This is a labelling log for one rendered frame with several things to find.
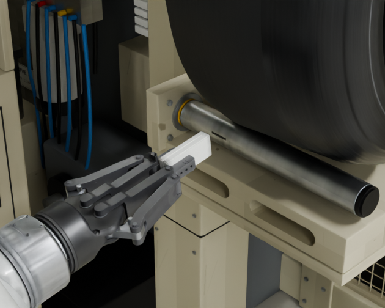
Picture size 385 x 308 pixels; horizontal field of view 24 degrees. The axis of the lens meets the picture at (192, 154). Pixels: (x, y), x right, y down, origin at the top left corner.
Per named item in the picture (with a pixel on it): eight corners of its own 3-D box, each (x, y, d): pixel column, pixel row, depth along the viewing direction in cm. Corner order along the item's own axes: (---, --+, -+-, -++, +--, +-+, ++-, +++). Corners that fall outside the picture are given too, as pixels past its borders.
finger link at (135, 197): (90, 207, 96) (98, 212, 95) (167, 159, 102) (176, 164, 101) (96, 234, 98) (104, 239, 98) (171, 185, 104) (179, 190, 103)
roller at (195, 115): (172, 126, 136) (176, 99, 134) (194, 121, 139) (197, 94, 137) (357, 222, 114) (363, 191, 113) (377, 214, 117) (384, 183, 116)
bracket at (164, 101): (146, 145, 137) (145, 88, 132) (312, 68, 161) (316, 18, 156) (161, 154, 135) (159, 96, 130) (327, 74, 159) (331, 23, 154)
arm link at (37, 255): (-31, 224, 92) (16, 195, 95) (-10, 287, 97) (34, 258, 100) (20, 263, 86) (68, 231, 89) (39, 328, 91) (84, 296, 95)
